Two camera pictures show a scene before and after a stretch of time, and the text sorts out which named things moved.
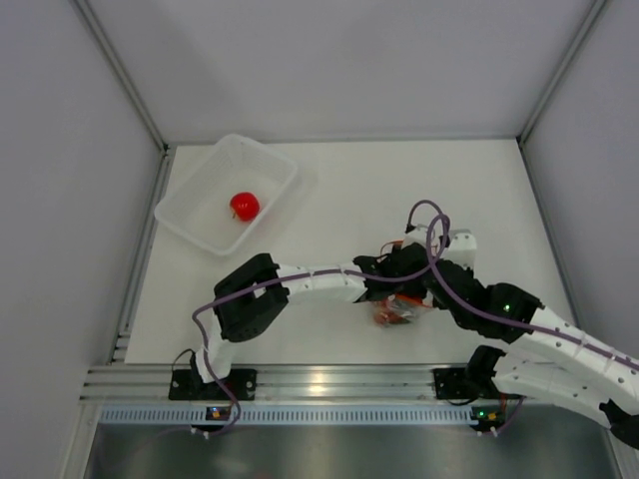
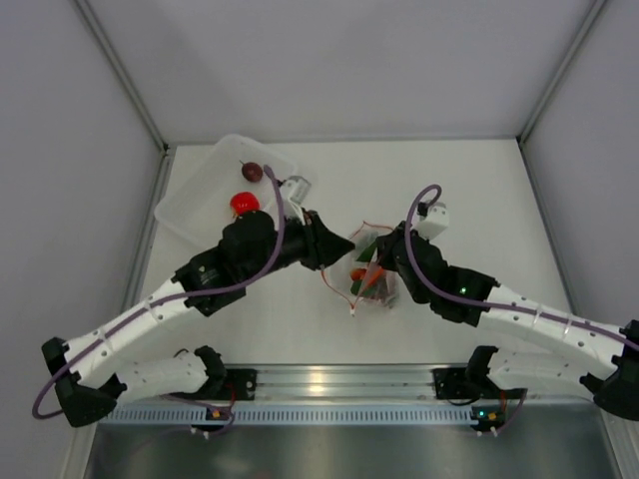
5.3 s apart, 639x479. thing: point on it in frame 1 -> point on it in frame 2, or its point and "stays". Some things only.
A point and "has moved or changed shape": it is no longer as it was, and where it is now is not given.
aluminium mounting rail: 273,384 stays
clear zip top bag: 397,309 has moved or changed shape
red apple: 245,206 stays
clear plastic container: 199,205 stays
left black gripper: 418,287 -> 321,245
